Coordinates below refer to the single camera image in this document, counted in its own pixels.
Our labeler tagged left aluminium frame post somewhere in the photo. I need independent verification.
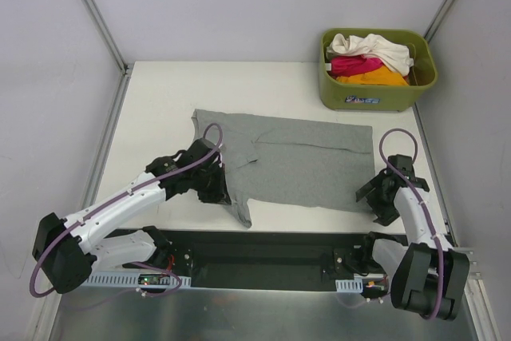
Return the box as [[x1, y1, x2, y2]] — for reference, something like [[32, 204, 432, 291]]
[[81, 0, 129, 75]]

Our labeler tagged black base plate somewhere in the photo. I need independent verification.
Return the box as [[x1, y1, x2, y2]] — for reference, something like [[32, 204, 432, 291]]
[[121, 228, 406, 290]]

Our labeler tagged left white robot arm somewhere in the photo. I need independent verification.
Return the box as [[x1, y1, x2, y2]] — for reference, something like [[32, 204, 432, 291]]
[[30, 137, 231, 297]]

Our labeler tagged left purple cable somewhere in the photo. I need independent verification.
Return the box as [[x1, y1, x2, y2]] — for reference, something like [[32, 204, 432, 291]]
[[30, 122, 224, 312]]

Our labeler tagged white t shirt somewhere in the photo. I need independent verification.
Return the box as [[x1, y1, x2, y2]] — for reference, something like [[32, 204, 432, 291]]
[[326, 34, 414, 77]]

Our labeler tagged orange t shirt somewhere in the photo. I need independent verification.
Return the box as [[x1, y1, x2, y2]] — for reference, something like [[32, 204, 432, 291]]
[[335, 66, 409, 86]]

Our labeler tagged aluminium rail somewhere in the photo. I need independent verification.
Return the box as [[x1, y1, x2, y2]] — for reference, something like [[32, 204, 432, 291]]
[[455, 248, 482, 280]]

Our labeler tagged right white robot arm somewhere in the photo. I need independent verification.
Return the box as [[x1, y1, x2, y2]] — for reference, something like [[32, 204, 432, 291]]
[[344, 154, 470, 321]]

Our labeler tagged grey t shirt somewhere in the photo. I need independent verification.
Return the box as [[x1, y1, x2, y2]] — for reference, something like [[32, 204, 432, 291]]
[[192, 109, 375, 228]]

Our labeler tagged left white cable duct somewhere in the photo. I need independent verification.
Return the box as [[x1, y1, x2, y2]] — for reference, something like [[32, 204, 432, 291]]
[[81, 272, 192, 289]]

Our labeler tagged pink t shirt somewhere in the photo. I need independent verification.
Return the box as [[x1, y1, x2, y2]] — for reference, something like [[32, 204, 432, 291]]
[[328, 55, 384, 77]]

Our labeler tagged right white cable duct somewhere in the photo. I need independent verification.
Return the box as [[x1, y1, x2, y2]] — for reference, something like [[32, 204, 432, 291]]
[[335, 278, 364, 295]]

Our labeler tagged purple cable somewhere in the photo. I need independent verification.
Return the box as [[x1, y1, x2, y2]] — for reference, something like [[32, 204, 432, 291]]
[[337, 128, 446, 321], [30, 122, 224, 312]]

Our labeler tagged white cable duct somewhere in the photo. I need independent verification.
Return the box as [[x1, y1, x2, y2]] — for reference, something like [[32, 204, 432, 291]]
[[81, 272, 192, 289], [335, 278, 364, 295]]

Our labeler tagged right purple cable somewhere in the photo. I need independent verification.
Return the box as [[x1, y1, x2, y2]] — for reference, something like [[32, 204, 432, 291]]
[[337, 128, 446, 321]]

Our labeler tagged green plastic bin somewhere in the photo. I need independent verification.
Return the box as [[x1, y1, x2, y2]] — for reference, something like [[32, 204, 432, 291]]
[[319, 28, 438, 112]]

